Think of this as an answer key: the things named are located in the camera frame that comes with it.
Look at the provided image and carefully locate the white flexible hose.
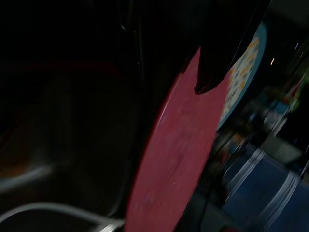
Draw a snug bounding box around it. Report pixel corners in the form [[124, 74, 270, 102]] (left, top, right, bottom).
[[0, 202, 124, 232]]

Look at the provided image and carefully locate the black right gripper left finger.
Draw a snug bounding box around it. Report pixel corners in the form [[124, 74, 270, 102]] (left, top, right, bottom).
[[130, 0, 201, 121]]

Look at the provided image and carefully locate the pink plate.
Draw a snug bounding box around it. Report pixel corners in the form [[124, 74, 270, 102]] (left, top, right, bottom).
[[125, 45, 232, 232]]

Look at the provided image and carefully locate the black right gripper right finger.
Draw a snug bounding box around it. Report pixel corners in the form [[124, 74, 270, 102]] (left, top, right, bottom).
[[194, 0, 266, 94]]

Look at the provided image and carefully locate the lemon patterned blue-rimmed plate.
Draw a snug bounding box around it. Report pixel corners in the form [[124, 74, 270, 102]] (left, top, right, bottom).
[[217, 21, 267, 131]]

